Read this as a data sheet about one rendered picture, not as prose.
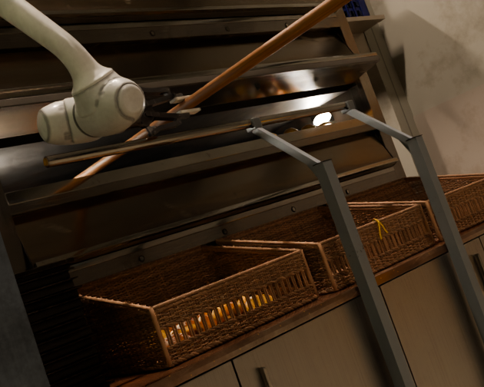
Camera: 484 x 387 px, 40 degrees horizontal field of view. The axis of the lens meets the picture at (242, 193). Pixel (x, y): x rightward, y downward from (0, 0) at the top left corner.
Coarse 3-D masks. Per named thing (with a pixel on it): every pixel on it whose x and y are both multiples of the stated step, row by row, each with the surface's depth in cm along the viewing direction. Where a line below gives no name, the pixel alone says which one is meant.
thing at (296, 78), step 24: (264, 72) 254; (288, 72) 263; (312, 72) 276; (336, 72) 291; (360, 72) 306; (48, 96) 196; (72, 96) 201; (144, 96) 222; (216, 96) 252; (240, 96) 264; (264, 96) 277; (0, 120) 192; (24, 120) 199
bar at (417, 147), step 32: (224, 128) 203; (256, 128) 211; (384, 128) 233; (64, 160) 168; (416, 160) 225; (352, 224) 192; (448, 224) 221; (352, 256) 191; (384, 320) 189; (480, 320) 220; (384, 352) 190
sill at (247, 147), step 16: (320, 128) 287; (336, 128) 293; (240, 144) 256; (256, 144) 261; (272, 144) 267; (160, 160) 232; (176, 160) 236; (192, 160) 240; (96, 176) 215; (112, 176) 218; (128, 176) 222; (16, 192) 197; (32, 192) 200; (48, 192) 203; (64, 192) 206
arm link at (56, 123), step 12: (48, 108) 147; (60, 108) 147; (72, 108) 146; (48, 120) 146; (60, 120) 146; (72, 120) 146; (48, 132) 146; (60, 132) 147; (72, 132) 148; (84, 132) 146; (60, 144) 151; (72, 144) 153
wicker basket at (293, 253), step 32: (192, 256) 227; (224, 256) 222; (256, 256) 211; (288, 256) 191; (96, 288) 202; (128, 288) 208; (160, 288) 214; (192, 288) 220; (224, 288) 174; (256, 288) 181; (288, 288) 188; (96, 320) 181; (128, 320) 169; (160, 320) 161; (224, 320) 172; (256, 320) 178; (128, 352) 173; (160, 352) 160; (192, 352) 163
